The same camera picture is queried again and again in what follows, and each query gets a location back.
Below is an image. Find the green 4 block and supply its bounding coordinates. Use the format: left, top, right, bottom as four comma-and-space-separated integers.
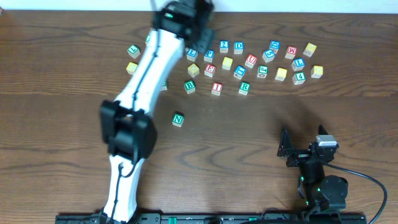
292, 72, 306, 85

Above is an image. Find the yellow G block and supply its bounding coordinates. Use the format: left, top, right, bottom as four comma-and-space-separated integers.
311, 65, 323, 78

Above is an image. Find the red I block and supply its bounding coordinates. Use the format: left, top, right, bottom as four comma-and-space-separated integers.
211, 82, 223, 96

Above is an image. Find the yellow S block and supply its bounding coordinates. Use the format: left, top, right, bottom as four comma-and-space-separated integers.
275, 68, 287, 82

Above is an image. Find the blue D block right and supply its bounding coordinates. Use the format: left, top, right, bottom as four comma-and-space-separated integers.
269, 40, 280, 54

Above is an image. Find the blue P block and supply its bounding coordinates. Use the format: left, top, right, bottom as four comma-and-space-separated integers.
204, 50, 215, 63

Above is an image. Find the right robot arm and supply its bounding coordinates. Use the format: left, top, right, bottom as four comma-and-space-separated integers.
277, 125, 348, 222

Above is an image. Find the red E block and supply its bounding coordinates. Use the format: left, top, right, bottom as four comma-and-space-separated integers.
204, 64, 216, 77

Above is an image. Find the green R block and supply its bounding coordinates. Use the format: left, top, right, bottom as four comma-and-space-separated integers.
238, 82, 251, 95

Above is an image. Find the blue d block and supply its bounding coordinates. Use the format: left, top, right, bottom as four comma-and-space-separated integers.
269, 40, 280, 54
234, 42, 244, 55

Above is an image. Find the blue L block left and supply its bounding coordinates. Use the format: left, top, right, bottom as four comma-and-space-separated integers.
187, 49, 198, 62

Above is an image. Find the green N block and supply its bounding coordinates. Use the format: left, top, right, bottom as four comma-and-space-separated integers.
172, 113, 184, 128

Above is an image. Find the blue l block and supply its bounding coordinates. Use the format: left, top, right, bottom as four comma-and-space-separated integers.
187, 49, 198, 62
292, 58, 305, 72

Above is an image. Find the green J block right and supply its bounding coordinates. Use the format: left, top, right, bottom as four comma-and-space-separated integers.
257, 65, 269, 78

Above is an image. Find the red M block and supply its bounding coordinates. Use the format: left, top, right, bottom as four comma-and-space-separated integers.
285, 46, 297, 60

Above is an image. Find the green V block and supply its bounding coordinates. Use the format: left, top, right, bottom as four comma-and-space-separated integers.
160, 81, 168, 91

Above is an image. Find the blue 5 block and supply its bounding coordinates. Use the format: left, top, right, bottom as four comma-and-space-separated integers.
262, 49, 275, 63

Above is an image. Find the yellow block far right top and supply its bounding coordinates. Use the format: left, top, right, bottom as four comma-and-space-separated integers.
303, 43, 317, 57

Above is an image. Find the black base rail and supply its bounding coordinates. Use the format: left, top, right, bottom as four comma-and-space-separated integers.
55, 211, 367, 224

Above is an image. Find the blue L block right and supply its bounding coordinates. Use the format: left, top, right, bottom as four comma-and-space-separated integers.
292, 58, 305, 72

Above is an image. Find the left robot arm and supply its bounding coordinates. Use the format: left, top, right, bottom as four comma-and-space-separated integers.
99, 9, 214, 223

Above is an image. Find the green L block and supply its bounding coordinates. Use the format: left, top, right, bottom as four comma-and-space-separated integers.
127, 45, 141, 58

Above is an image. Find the blue T block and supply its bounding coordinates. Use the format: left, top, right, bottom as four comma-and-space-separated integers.
234, 65, 246, 80

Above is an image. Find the yellow block centre left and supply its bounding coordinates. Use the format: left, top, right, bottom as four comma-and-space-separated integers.
187, 63, 200, 78

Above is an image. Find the red U block right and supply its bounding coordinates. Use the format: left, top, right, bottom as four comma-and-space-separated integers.
244, 54, 258, 68

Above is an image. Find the blue 2 block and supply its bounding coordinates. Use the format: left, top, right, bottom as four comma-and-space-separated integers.
220, 40, 229, 54

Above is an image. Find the green B block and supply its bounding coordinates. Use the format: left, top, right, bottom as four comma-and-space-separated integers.
184, 80, 196, 94

